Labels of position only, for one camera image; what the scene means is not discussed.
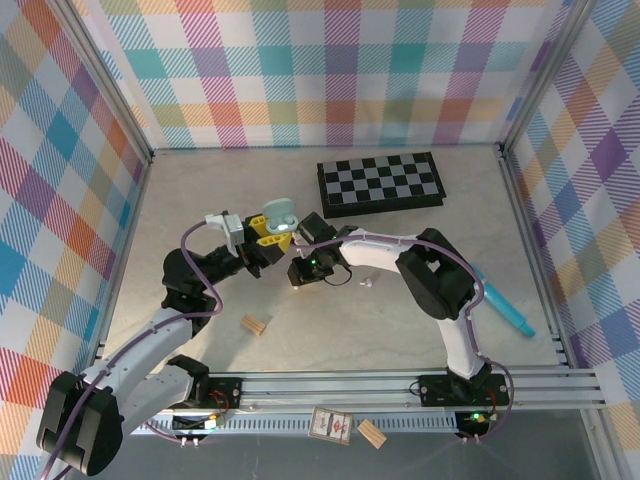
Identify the perforated metal cable tray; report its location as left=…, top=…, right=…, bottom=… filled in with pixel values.
left=79, top=414, right=459, bottom=436

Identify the mint green earbud charging case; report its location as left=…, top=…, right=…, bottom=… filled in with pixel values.
left=261, top=198, right=302, bottom=236

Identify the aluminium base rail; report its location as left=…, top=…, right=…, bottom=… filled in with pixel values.
left=94, top=334, right=605, bottom=417

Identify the aluminium side rail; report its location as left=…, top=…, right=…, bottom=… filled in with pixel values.
left=89, top=157, right=154, bottom=361
left=499, top=144, right=624, bottom=480

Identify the wooden block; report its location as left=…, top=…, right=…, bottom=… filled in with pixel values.
left=356, top=418, right=389, bottom=450
left=239, top=314, right=269, bottom=338

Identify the aluminium frame post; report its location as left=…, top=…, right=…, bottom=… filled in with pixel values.
left=497, top=0, right=599, bottom=157
left=59, top=0, right=155, bottom=164

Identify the playing card box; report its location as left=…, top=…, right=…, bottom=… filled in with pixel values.
left=309, top=407, right=355, bottom=446

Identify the black grey chessboard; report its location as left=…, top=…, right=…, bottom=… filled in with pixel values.
left=316, top=151, right=448, bottom=221

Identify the black power connector board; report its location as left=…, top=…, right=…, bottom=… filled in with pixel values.
left=171, top=412, right=225, bottom=449
left=456, top=408, right=494, bottom=445

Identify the teal blue marker pen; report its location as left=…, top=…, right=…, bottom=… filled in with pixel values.
left=471, top=264, right=537, bottom=339

